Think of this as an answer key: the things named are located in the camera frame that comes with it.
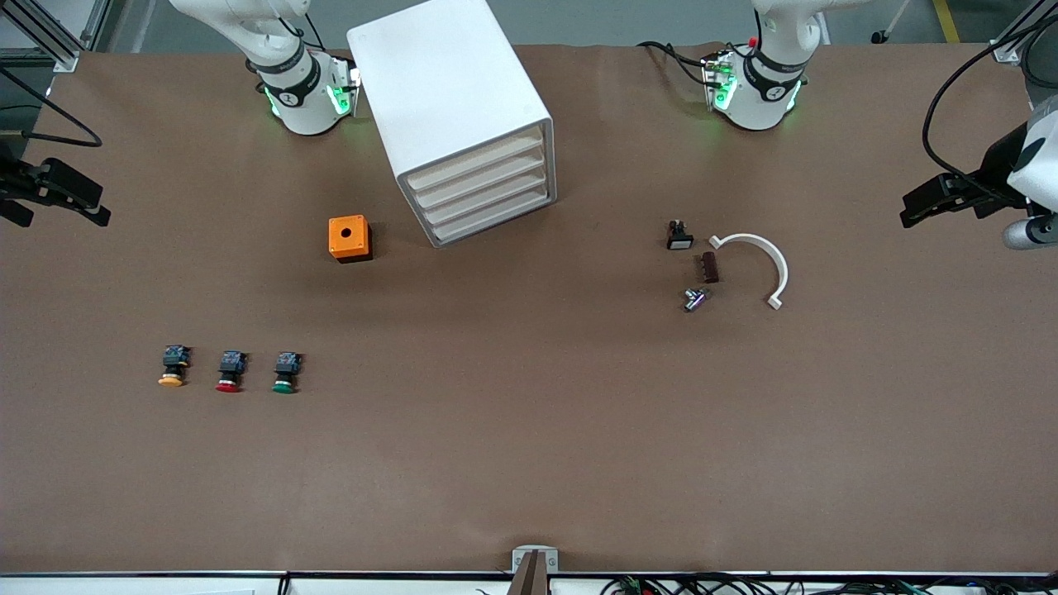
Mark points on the white plastic drawer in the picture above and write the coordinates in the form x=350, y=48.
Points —
x=471, y=164
x=496, y=220

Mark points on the white drawer cabinet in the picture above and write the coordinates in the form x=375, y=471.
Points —
x=438, y=74

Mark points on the brown terminal block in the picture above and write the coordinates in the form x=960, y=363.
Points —
x=709, y=268

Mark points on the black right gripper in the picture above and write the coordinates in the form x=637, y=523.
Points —
x=16, y=183

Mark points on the aluminium frame profile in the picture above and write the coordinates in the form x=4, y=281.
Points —
x=1021, y=37
x=45, y=33

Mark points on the green push button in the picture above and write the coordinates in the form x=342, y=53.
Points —
x=286, y=373

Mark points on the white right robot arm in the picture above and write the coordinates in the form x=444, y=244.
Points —
x=302, y=91

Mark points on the black white rectangular switch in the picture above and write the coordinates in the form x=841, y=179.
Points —
x=679, y=238

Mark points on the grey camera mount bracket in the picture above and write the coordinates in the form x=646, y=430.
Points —
x=535, y=562

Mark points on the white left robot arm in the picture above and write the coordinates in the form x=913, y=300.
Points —
x=764, y=91

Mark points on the white table edge rail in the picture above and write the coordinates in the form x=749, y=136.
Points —
x=165, y=583

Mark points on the orange button enclosure box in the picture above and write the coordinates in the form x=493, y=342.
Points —
x=347, y=235

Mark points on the silver key switch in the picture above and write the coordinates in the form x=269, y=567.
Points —
x=695, y=299

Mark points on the red push button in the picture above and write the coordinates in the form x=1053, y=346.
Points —
x=231, y=372

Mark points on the white curved plastic bracket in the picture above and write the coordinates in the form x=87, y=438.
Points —
x=773, y=256

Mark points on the yellow push button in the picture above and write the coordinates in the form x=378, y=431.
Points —
x=173, y=367

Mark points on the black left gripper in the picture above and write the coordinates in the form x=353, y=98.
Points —
x=996, y=172

